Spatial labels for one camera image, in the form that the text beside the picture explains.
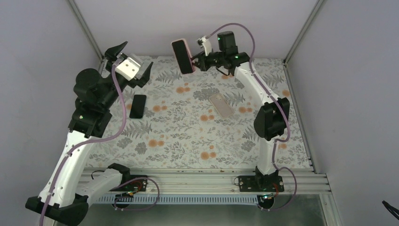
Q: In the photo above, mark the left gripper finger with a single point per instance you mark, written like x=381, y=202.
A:
x=145, y=76
x=111, y=54

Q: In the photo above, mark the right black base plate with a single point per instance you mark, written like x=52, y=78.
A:
x=261, y=183

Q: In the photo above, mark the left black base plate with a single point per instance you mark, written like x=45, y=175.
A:
x=136, y=183

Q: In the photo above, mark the black phone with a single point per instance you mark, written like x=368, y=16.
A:
x=137, y=107

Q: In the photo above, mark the black object at corner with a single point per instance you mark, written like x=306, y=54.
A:
x=394, y=211

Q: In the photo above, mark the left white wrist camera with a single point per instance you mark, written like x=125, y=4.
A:
x=129, y=67

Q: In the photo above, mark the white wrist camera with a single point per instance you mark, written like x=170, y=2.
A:
x=129, y=67
x=205, y=44

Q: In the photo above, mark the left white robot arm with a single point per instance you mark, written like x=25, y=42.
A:
x=62, y=199

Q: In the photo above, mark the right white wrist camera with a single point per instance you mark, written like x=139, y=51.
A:
x=205, y=44

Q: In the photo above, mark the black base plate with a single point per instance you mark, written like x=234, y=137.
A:
x=261, y=183
x=136, y=183

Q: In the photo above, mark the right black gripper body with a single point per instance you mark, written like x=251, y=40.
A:
x=206, y=66

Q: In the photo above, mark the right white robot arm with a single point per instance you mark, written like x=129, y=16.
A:
x=271, y=121

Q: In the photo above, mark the beige phone case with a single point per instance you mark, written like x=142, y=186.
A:
x=221, y=105

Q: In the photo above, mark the aluminium rail frame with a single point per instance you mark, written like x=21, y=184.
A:
x=221, y=187

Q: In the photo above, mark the floral patterned mat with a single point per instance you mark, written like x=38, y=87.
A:
x=180, y=127

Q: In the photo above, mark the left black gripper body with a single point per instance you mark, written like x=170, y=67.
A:
x=109, y=65

